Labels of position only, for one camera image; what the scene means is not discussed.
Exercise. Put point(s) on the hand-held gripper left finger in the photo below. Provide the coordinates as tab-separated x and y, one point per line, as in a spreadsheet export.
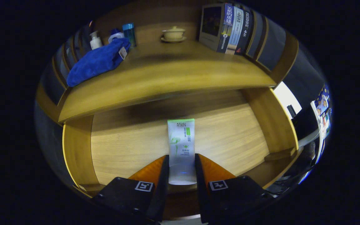
162	187

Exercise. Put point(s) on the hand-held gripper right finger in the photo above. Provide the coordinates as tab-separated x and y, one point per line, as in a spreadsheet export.
200	193

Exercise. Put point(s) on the white tube with green print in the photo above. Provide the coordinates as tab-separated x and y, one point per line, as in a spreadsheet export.
181	147

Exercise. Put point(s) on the wooden drawer with black knob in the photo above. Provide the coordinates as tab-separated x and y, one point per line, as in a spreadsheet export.
130	147

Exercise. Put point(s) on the wooden countertop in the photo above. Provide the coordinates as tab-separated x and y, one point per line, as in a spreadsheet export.
167	72

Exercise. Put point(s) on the blue folded towel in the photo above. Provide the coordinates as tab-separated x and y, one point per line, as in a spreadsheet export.
95	62

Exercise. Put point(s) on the blue patterned gift bag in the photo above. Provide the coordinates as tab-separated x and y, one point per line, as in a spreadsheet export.
321	103

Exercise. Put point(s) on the beige lidded teacup with saucer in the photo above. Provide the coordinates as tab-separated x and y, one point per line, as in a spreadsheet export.
173	33

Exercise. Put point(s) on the teal cylindrical bottle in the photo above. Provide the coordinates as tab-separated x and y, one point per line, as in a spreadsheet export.
129	34

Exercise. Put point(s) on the white bottle with blue cap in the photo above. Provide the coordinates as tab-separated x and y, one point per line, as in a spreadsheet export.
114	37

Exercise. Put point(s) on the white pump bottle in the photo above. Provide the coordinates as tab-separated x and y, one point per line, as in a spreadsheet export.
96	43

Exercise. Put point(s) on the book with black spine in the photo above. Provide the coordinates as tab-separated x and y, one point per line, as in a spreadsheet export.
245	31

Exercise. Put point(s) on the book with white spine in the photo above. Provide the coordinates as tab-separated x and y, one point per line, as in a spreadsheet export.
237	28

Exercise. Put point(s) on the book with blue spine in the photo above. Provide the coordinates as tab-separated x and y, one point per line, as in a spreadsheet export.
211	22

